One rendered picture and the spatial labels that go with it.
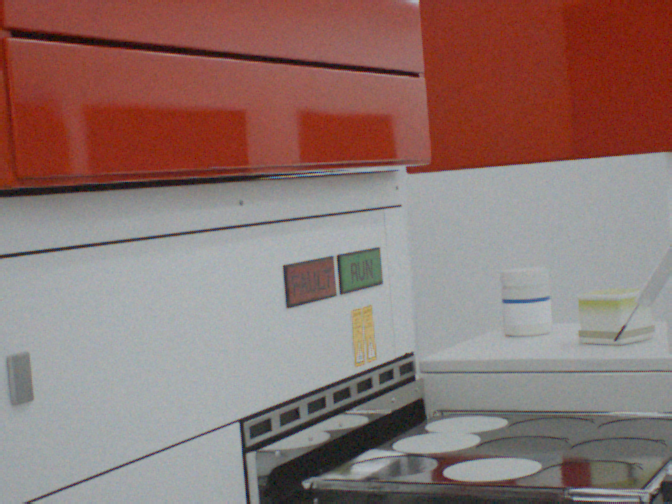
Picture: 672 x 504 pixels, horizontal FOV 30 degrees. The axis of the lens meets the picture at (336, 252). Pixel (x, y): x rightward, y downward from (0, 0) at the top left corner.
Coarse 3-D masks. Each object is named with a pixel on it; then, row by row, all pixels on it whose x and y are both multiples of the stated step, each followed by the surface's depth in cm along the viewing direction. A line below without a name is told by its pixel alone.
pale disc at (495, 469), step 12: (456, 468) 132; (468, 468) 131; (480, 468) 130; (492, 468) 130; (504, 468) 129; (516, 468) 129; (528, 468) 128; (540, 468) 128; (468, 480) 126; (480, 480) 125; (492, 480) 125
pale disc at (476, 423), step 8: (480, 416) 159; (432, 424) 156; (440, 424) 156; (448, 424) 155; (456, 424) 155; (464, 424) 155; (472, 424) 154; (480, 424) 154; (488, 424) 153; (496, 424) 153; (504, 424) 153; (440, 432) 151; (448, 432) 151; (456, 432) 150; (464, 432) 150
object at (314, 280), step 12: (312, 264) 143; (324, 264) 146; (288, 276) 138; (300, 276) 140; (312, 276) 143; (324, 276) 145; (300, 288) 140; (312, 288) 143; (324, 288) 145; (300, 300) 140
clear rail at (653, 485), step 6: (666, 468) 123; (660, 474) 121; (666, 474) 121; (654, 480) 119; (660, 480) 119; (648, 486) 117; (654, 486) 117; (660, 486) 118; (654, 492) 116; (660, 492) 117; (648, 498) 115; (654, 498) 115
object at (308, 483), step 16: (304, 480) 131; (320, 480) 131; (336, 480) 130; (352, 480) 129; (368, 480) 128; (384, 480) 128; (448, 496) 124; (464, 496) 123; (480, 496) 122; (496, 496) 122; (512, 496) 121; (528, 496) 120; (544, 496) 119; (560, 496) 119; (576, 496) 118; (592, 496) 117; (608, 496) 116; (624, 496) 116; (640, 496) 115
